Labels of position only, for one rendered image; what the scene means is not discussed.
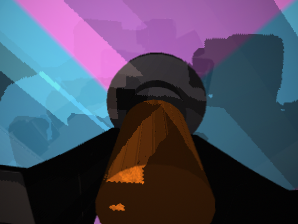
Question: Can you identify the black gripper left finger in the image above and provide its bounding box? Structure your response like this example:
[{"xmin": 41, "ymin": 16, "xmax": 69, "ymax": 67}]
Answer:
[{"xmin": 0, "ymin": 127, "xmax": 120, "ymax": 224}]

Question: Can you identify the orange cylinder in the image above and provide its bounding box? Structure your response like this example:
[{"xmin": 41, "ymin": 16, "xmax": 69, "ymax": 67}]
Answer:
[{"xmin": 95, "ymin": 100, "xmax": 216, "ymax": 224}]

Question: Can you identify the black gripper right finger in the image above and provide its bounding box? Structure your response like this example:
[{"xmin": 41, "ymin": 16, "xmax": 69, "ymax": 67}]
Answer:
[{"xmin": 191, "ymin": 134, "xmax": 298, "ymax": 224}]

